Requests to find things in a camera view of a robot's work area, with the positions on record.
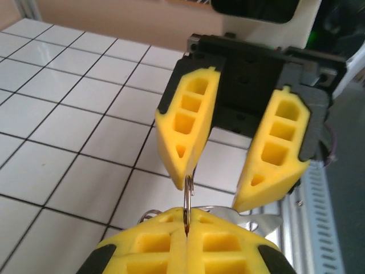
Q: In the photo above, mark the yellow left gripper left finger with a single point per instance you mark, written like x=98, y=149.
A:
x=148, y=251

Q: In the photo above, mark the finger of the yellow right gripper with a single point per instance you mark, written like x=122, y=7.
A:
x=256, y=194
x=174, y=154

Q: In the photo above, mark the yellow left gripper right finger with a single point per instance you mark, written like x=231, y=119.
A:
x=228, y=251

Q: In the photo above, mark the metal key holder with rings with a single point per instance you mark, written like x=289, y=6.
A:
x=256, y=221

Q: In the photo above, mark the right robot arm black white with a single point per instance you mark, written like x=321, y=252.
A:
x=353, y=74

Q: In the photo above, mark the grey metal sheet panel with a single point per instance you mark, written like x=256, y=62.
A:
x=350, y=171

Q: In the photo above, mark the aluminium mounting rail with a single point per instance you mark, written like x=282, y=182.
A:
x=293, y=242

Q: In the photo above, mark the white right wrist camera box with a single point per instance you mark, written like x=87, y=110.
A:
x=302, y=28

